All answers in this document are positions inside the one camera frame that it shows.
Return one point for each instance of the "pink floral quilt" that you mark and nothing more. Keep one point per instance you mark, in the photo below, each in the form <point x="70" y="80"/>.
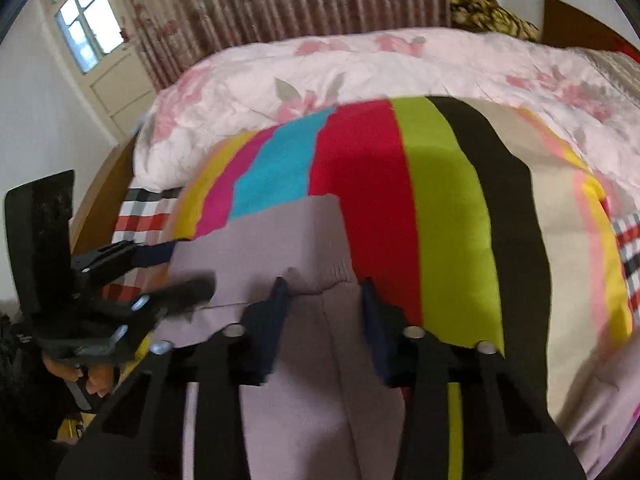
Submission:
<point x="350" y="60"/>

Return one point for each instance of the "person's left hand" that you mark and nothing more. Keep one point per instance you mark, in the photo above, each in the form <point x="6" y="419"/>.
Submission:
<point x="97" y="377"/>

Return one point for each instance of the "leopard print blanket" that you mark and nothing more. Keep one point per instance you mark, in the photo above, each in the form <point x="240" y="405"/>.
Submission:
<point x="480" y="12"/>

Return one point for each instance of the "brown wooden headboard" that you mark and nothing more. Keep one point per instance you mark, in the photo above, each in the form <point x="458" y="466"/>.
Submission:
<point x="570" y="25"/>

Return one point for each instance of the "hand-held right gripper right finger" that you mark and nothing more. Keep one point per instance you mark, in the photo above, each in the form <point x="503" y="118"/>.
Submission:
<point x="380" y="332"/>

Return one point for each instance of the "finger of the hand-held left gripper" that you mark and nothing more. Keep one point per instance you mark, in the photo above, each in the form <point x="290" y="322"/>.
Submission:
<point x="150" y="254"/>
<point x="190" y="292"/>

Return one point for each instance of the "cream door with window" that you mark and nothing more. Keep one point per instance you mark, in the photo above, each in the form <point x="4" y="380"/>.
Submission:
<point x="115" y="85"/>

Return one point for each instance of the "floral pleated curtain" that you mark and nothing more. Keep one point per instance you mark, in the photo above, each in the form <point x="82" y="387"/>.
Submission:
<point x="250" y="5"/>

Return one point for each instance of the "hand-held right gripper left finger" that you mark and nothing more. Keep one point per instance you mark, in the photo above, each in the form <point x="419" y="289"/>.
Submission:
<point x="270" y="325"/>

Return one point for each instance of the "colourful striped blanket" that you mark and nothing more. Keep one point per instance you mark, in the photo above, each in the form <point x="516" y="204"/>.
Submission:
<point x="360" y="185"/>

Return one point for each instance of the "lavender knitted sweater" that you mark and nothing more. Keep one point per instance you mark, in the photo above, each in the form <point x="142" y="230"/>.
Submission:
<point x="300" y="410"/>

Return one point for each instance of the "brown wooden bed footboard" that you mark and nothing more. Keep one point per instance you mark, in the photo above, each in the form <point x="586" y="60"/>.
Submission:
<point x="100" y="200"/>

